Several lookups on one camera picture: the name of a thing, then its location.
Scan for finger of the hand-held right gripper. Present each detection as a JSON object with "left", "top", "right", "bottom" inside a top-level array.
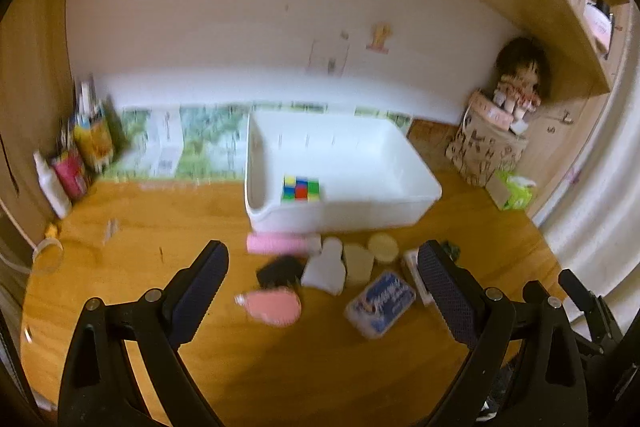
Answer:
[{"left": 558, "top": 268, "right": 626, "bottom": 358}]

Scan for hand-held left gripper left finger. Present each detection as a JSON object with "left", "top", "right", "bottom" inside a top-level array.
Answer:
[{"left": 57, "top": 239, "right": 230, "bottom": 427}]

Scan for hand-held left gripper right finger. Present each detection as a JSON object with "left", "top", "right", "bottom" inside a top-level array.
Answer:
[{"left": 416, "top": 239, "right": 590, "bottom": 427}]

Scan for white compact camera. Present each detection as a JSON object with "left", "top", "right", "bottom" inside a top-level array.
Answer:
[{"left": 401, "top": 248, "right": 433, "bottom": 306}]

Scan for blue white tissue packet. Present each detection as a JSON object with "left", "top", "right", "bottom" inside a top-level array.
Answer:
[{"left": 344, "top": 269, "right": 417, "bottom": 340}]

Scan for small cream bottle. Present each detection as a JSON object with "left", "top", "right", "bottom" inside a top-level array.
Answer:
[{"left": 367, "top": 232, "right": 400, "bottom": 264}]

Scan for white plastic bin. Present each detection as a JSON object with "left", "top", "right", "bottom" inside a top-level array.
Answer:
[{"left": 244, "top": 109, "right": 443, "bottom": 234}]

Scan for black small case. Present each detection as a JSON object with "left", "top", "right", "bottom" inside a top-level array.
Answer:
[{"left": 256, "top": 255, "right": 307, "bottom": 288}]

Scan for pink tube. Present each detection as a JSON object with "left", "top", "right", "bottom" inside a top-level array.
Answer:
[{"left": 246, "top": 232, "right": 321, "bottom": 255}]

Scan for beige square sponge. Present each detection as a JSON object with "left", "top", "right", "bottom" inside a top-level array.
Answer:
[{"left": 342, "top": 243, "right": 375, "bottom": 285}]

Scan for white curtain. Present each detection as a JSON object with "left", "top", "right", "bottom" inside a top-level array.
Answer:
[{"left": 540, "top": 2, "right": 640, "bottom": 323}]

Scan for green tissue pack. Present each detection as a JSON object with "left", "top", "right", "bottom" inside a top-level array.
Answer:
[{"left": 487, "top": 171, "right": 537, "bottom": 212}]

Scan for white plastic bottle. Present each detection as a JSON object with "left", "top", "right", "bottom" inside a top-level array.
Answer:
[{"left": 301, "top": 238, "right": 347, "bottom": 295}]

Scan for multicoloured puzzle cube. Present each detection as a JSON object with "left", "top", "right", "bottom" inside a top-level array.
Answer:
[{"left": 281, "top": 176, "right": 321, "bottom": 202}]

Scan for printed fabric bag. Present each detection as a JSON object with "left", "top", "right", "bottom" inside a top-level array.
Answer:
[{"left": 446, "top": 104, "right": 529, "bottom": 186}]

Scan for green printed poster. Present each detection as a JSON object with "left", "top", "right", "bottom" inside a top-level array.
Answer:
[{"left": 100, "top": 104, "right": 413, "bottom": 182}]

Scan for pink can pen holder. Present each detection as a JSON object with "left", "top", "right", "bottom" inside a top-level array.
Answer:
[{"left": 51, "top": 147, "right": 91, "bottom": 202}]

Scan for white spray bottle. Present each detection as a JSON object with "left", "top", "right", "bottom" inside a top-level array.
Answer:
[{"left": 33, "top": 151, "right": 72, "bottom": 219}]

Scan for metal cabinet hooks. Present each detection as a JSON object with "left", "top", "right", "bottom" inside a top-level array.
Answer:
[{"left": 547, "top": 109, "right": 573, "bottom": 132}]

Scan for yellow juice carton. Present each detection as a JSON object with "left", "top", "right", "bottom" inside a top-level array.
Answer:
[{"left": 72, "top": 104, "right": 115, "bottom": 172}]

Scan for pink box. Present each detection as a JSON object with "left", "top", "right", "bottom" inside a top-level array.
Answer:
[{"left": 471, "top": 89, "right": 516, "bottom": 130}]

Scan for white pen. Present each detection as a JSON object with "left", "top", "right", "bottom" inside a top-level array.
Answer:
[{"left": 80, "top": 77, "right": 96, "bottom": 115}]

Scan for brown-haired doll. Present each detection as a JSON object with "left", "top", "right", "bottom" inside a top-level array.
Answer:
[{"left": 492, "top": 37, "right": 551, "bottom": 115}]

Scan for small drawing paper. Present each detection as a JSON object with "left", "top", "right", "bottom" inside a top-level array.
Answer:
[{"left": 306, "top": 38, "right": 349, "bottom": 78}]

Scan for pink and white shelf item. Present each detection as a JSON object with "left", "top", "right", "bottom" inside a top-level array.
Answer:
[{"left": 585, "top": 0, "right": 613, "bottom": 52}]

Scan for white cable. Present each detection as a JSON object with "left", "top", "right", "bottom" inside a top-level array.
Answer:
[{"left": 0, "top": 202, "right": 65, "bottom": 275}]

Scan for yellow wall sticker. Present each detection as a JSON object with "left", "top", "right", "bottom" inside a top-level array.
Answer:
[{"left": 366, "top": 23, "right": 391, "bottom": 54}]

